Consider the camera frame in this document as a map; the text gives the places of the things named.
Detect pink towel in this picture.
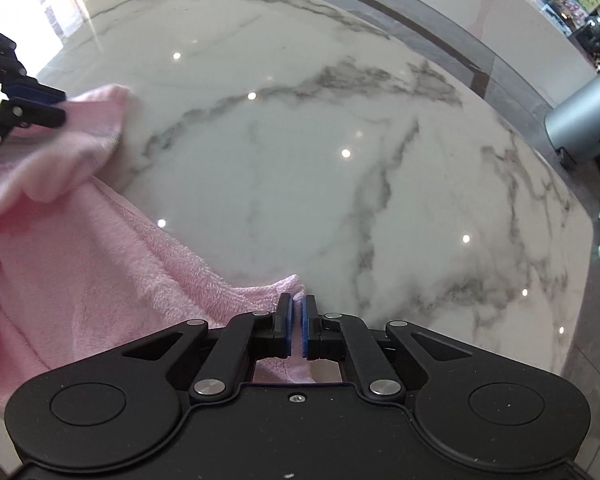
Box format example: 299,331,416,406
0,82,317,418

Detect long white marble cabinet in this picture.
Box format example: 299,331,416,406
325,0,598,111

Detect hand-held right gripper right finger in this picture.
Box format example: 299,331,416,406
301,294,469,404

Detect grey metal trash can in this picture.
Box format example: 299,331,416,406
545,66,600,168

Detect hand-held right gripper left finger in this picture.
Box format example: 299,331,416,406
121,294,295,404

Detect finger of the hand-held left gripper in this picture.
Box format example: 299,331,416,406
0,21,67,107
0,99,67,162

